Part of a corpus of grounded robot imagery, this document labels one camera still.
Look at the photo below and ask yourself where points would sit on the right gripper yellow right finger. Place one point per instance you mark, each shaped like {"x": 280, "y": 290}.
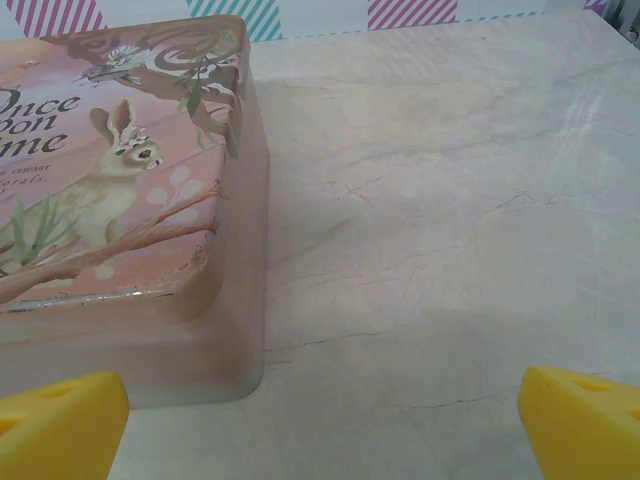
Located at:
{"x": 585, "y": 430}

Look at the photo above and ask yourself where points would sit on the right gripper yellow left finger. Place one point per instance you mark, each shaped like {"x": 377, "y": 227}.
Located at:
{"x": 60, "y": 430}

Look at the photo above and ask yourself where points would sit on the pink storybook tin box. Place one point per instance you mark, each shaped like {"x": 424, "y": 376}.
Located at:
{"x": 125, "y": 175}

